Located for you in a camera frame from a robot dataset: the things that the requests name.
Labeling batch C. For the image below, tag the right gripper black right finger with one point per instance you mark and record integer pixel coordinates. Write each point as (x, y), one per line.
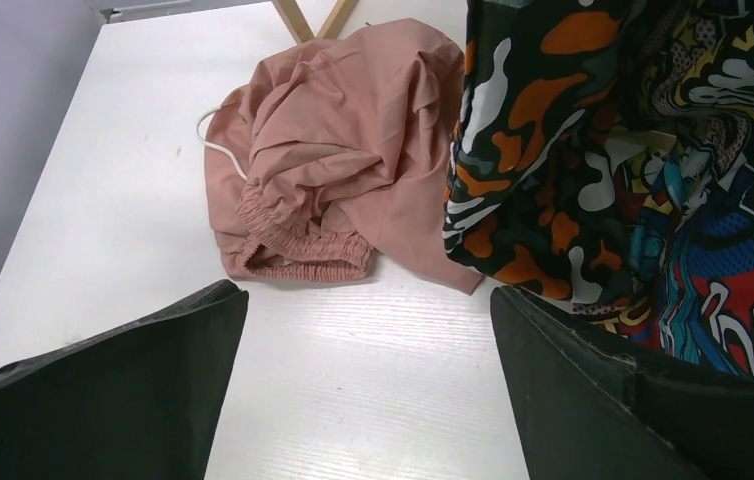
(589, 404)

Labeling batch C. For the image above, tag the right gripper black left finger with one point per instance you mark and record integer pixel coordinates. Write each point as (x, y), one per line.
(140, 401)

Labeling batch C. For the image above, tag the pink shorts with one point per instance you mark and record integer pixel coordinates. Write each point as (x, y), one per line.
(336, 150)

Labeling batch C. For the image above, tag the colourful comic print shorts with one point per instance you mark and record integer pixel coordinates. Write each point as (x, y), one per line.
(690, 210)

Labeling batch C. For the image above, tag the orange camouflage shorts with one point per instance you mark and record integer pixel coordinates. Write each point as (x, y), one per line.
(530, 198)

